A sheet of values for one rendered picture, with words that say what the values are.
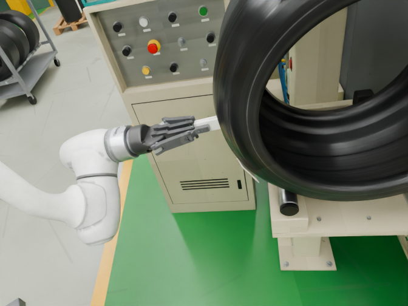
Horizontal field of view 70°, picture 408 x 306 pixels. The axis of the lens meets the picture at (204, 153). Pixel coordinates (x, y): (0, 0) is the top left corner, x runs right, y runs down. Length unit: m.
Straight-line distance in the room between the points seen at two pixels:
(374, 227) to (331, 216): 0.10
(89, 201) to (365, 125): 0.74
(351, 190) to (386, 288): 1.05
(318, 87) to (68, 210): 0.76
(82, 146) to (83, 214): 0.17
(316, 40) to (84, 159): 0.68
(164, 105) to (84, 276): 1.12
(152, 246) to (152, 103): 0.89
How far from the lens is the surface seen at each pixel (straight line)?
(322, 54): 0.92
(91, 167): 0.77
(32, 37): 4.81
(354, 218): 0.87
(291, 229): 0.81
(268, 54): 0.48
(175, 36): 1.28
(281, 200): 0.74
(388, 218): 0.89
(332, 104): 0.99
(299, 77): 0.93
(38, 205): 0.71
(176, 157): 1.58
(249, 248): 1.73
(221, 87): 0.54
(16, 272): 2.27
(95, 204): 0.74
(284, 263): 1.66
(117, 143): 0.74
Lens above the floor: 1.49
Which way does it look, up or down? 40 degrees down
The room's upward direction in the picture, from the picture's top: 15 degrees counter-clockwise
